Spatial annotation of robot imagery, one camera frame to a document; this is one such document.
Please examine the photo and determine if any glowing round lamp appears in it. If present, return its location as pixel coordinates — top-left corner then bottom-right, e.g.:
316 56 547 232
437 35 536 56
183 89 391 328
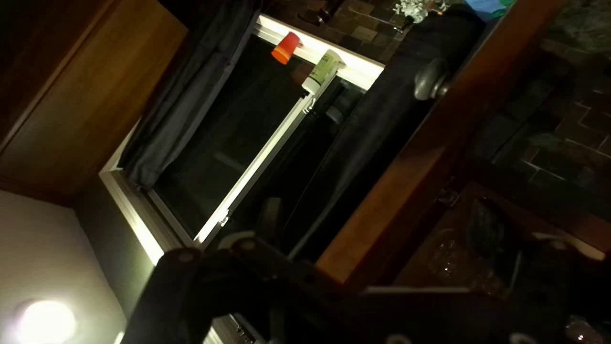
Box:
15 301 78 344

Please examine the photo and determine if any wooden upper cabinet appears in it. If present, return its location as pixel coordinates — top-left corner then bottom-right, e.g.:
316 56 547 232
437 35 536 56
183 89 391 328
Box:
0 0 185 205

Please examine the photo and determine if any dark blue curtain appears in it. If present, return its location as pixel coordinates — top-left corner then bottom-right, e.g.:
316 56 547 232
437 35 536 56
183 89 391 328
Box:
118 0 263 188

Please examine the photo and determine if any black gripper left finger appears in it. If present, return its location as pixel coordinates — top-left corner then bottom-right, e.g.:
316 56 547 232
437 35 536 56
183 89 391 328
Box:
120 245 267 344

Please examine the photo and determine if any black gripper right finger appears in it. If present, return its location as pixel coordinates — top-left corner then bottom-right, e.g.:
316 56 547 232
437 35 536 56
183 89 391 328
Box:
507 236 611 344

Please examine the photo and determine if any wooden cabinet door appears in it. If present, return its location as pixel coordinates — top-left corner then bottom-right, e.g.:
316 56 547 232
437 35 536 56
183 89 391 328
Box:
314 0 567 289

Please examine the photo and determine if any orange cup on sill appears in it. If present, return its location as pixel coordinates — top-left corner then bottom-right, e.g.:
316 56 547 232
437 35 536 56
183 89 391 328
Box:
271 33 299 66

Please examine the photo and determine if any white window frame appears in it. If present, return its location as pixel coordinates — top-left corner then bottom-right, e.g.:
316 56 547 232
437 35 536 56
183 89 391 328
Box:
101 16 383 263

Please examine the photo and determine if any dark round cabinet knob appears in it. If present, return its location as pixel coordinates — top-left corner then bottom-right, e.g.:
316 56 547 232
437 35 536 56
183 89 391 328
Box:
414 60 446 102

